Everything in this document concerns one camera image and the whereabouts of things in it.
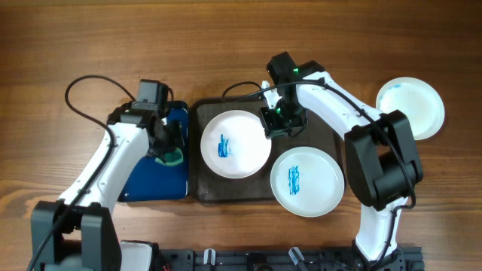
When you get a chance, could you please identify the white plate back stained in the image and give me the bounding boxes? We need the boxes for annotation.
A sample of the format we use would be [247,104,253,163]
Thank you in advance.
[200,110,272,179]

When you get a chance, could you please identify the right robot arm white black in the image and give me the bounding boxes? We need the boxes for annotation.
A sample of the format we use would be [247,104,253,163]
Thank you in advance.
[260,55,423,270]

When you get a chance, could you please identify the blue water tray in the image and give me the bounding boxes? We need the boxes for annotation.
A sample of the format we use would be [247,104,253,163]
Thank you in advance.
[118,101,189,202]

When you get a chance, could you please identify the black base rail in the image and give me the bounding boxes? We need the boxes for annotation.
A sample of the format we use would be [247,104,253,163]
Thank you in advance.
[124,246,426,271]

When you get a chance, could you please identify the white plate front stained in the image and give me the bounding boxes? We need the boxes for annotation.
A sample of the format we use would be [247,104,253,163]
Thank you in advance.
[270,147,345,218]

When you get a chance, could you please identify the green yellow sponge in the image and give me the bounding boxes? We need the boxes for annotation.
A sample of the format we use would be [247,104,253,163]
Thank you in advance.
[155,148,184,166]

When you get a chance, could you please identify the white plate stained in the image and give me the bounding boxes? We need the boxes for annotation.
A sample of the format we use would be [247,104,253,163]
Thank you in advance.
[200,110,272,179]
[376,77,445,140]
[270,147,345,218]

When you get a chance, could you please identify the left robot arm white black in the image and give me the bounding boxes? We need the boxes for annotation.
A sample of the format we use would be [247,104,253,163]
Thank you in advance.
[28,112,183,270]

